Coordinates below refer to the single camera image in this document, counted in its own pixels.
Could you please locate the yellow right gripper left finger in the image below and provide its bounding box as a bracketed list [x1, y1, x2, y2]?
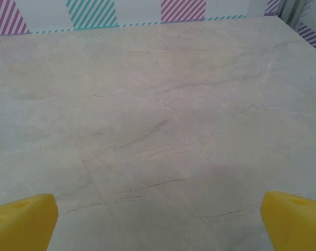
[0, 193, 59, 251]

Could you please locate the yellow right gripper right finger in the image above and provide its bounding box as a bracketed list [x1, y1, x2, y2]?
[260, 191, 316, 251]

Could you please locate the aluminium frame post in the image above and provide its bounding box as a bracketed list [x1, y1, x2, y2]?
[276, 0, 309, 29]

